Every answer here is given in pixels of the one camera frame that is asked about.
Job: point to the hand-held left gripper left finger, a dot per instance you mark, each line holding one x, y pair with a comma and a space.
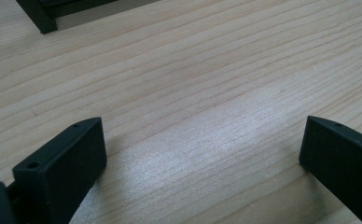
61, 174

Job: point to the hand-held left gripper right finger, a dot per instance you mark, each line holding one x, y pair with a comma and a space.
344, 168

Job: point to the black metal shelf rack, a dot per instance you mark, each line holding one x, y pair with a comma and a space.
37, 14

